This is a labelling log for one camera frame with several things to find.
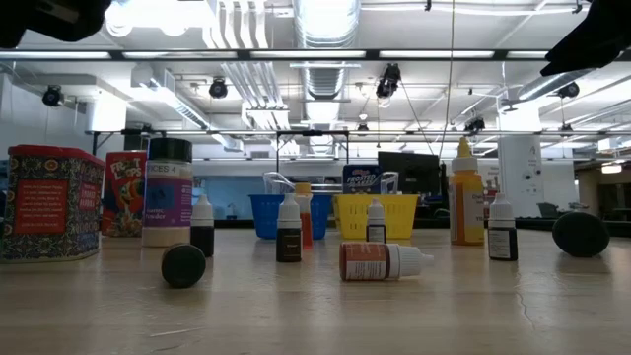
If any red-lidded patterned paprika tin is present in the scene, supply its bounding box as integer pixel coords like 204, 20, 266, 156
0, 144, 106, 262

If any red Froot Loops cereal box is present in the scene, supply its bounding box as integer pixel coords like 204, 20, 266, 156
101, 150, 148, 239

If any garlic powder jar black lid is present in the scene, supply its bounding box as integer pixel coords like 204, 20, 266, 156
141, 137, 194, 248

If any tall yellow squeeze bottle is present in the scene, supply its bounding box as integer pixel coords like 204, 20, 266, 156
448, 135, 486, 247

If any dark dropper bottle white label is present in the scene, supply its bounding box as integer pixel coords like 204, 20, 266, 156
487, 192, 520, 261
366, 197, 387, 244

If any black dropper bottle white cap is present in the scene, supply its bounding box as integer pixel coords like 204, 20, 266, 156
189, 192, 216, 258

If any blue Frosted Flakes cereal box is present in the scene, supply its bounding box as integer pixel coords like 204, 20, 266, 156
342, 164, 382, 195

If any brown dropper bottle white cap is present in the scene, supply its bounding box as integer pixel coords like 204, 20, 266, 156
275, 191, 303, 263

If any small orange bottle yellow cap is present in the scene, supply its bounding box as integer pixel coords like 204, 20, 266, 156
294, 181, 315, 249

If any orange-label dropper bottle white cap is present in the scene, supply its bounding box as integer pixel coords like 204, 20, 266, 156
338, 241, 436, 282

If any white pillar with signs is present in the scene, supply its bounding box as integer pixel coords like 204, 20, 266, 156
497, 135, 547, 219

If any grey office chair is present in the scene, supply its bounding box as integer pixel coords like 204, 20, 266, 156
535, 200, 563, 219

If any white ceiling pipe bundle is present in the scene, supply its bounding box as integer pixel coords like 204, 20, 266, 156
204, 0, 292, 130

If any black computer monitor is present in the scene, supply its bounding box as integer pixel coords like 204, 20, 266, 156
378, 151, 442, 196

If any black overhead rig beam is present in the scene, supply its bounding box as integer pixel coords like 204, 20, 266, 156
0, 47, 631, 62

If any clear plastic bin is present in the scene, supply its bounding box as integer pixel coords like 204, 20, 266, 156
262, 171, 399, 196

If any blue plastic basket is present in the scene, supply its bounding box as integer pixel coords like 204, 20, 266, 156
248, 192, 334, 241

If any yellow plastic basket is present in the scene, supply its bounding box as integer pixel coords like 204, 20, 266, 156
332, 192, 420, 241

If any white rectangular ceiling duct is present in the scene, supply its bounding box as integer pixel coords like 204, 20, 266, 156
130, 66, 244, 152

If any black metal table frame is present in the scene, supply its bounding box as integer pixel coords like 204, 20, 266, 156
212, 216, 631, 238

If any silver ceiling air duct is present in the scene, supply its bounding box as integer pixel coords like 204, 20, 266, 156
292, 0, 363, 103

